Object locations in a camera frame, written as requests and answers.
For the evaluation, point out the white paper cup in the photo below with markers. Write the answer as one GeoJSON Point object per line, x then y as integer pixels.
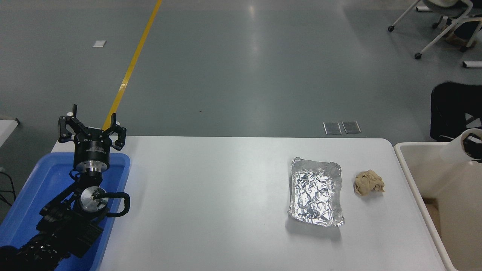
{"type": "Point", "coordinates": [452, 148]}

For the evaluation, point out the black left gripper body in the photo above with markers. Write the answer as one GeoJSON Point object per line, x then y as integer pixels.
{"type": "Point", "coordinates": [92, 148]}

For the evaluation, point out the crumpled tan paper ball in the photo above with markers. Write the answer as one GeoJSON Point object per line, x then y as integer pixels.
{"type": "Point", "coordinates": [368, 182]}

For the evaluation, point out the metal floor plate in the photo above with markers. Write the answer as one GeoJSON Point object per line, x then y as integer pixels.
{"type": "Point", "coordinates": [332, 128]}
{"type": "Point", "coordinates": [351, 127]}

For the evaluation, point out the white side table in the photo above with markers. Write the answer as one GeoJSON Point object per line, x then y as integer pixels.
{"type": "Point", "coordinates": [5, 131]}

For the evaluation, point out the white-framed office chair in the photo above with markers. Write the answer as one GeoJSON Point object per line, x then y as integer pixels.
{"type": "Point", "coordinates": [457, 20]}

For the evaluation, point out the large pale bin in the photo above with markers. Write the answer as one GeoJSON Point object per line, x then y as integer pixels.
{"type": "Point", "coordinates": [421, 169]}

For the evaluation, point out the white floor bar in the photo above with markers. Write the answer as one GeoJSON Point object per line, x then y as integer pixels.
{"type": "Point", "coordinates": [472, 64]}

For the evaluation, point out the blue plastic tray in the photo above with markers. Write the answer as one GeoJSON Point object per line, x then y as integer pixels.
{"type": "Point", "coordinates": [41, 180]}

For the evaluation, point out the black office chair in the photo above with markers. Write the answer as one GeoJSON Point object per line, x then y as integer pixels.
{"type": "Point", "coordinates": [450, 109]}

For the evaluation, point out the brown cardboard box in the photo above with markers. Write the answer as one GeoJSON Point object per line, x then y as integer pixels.
{"type": "Point", "coordinates": [454, 38]}

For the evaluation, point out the crinkled foil tray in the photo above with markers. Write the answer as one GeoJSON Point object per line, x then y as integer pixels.
{"type": "Point", "coordinates": [316, 192]}

